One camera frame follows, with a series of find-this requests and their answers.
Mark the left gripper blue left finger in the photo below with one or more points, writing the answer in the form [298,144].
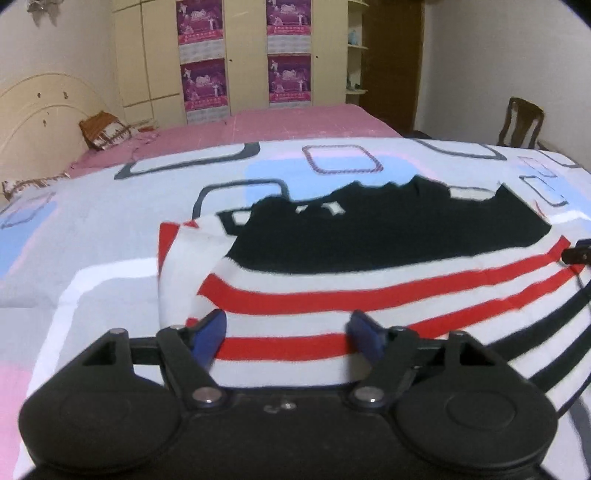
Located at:
[187,354]

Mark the brown white pillow near headboard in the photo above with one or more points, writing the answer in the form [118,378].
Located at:
[12,188]

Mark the upper right purple poster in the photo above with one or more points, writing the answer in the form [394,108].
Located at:
[288,27]

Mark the lower right purple poster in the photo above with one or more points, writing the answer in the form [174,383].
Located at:
[289,80]

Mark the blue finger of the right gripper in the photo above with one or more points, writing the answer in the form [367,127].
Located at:
[577,256]

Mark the corner open shelf unit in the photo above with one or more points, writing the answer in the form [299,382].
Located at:
[356,48]

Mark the lower left purple poster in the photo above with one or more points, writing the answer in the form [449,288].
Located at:
[205,93]

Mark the upper left purple poster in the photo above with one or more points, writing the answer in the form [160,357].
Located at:
[200,30]

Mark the pink bed sheet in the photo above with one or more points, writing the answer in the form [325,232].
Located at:
[340,121]

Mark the dark brown wooden door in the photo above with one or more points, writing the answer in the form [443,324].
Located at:
[393,33]

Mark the dark wooden chair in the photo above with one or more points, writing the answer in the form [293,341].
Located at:
[523,124]

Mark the striped knit children's sweater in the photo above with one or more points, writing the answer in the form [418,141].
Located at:
[288,275]

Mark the cream yellow wardrobe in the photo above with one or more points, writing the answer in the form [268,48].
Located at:
[148,64]

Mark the cream arched headboard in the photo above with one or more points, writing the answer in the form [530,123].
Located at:
[40,134]

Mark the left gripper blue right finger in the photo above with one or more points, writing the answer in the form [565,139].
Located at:
[391,354]

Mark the purple poster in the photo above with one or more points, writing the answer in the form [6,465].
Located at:
[289,80]
[288,27]
[205,93]
[200,30]

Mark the orange white patterned pillow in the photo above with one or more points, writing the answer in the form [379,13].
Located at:
[104,131]

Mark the wall ornament above headboard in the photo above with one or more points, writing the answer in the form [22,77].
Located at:
[38,7]

